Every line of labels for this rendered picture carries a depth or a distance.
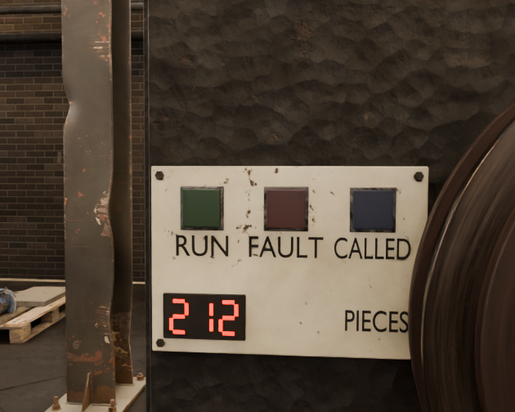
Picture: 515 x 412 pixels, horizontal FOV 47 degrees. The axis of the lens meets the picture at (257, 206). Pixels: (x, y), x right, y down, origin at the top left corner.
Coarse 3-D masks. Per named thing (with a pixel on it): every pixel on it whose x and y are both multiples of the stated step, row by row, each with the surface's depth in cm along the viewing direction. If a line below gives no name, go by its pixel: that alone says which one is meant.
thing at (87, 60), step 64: (64, 0) 304; (128, 0) 330; (64, 64) 305; (128, 64) 332; (64, 128) 308; (128, 128) 334; (64, 192) 309; (128, 192) 336; (128, 256) 338; (128, 320) 338; (128, 384) 341
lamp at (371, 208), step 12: (360, 192) 55; (372, 192) 55; (384, 192) 55; (360, 204) 55; (372, 204) 55; (384, 204) 55; (360, 216) 55; (372, 216) 55; (384, 216) 55; (360, 228) 55; (372, 228) 55; (384, 228) 55
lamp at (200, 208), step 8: (184, 192) 56; (192, 192) 56; (200, 192) 56; (208, 192) 56; (216, 192) 56; (184, 200) 57; (192, 200) 56; (200, 200) 56; (208, 200) 56; (216, 200) 56; (184, 208) 57; (192, 208) 56; (200, 208) 56; (208, 208) 56; (216, 208) 56; (184, 216) 57; (192, 216) 57; (200, 216) 56; (208, 216) 56; (216, 216) 56; (184, 224) 57; (192, 224) 57; (200, 224) 56; (208, 224) 56; (216, 224) 56
